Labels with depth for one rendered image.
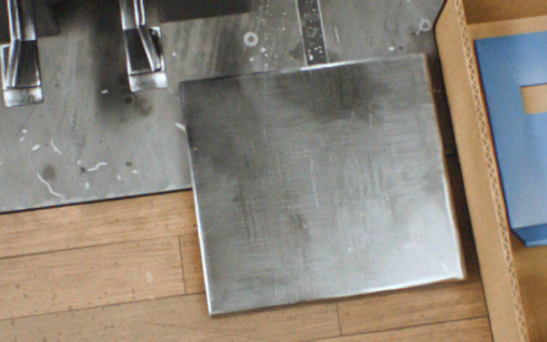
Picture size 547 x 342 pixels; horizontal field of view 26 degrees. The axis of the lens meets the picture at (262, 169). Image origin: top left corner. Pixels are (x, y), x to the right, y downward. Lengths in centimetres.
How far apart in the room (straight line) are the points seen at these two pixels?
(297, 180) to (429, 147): 9
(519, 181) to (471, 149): 5
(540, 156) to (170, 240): 26
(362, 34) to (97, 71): 19
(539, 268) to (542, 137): 9
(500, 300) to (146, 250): 23
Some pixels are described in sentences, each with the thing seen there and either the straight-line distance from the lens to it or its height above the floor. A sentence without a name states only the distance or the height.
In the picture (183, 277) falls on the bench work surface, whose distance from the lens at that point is 79.
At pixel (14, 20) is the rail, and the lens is 75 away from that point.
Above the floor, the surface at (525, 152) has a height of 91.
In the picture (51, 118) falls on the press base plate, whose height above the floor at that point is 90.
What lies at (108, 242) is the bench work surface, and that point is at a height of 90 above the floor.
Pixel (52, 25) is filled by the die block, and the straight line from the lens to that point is 82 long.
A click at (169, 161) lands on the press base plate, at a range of 80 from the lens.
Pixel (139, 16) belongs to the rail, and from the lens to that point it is 74.
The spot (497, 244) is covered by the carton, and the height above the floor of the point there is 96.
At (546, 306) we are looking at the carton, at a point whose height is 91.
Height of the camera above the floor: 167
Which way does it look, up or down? 75 degrees down
